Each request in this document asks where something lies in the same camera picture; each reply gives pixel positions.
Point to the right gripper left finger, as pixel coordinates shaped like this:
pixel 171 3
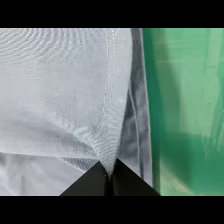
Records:
pixel 91 185

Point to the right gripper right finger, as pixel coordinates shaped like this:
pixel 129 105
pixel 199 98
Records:
pixel 130 183

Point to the blue shirt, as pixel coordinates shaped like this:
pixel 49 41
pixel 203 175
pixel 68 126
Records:
pixel 60 93

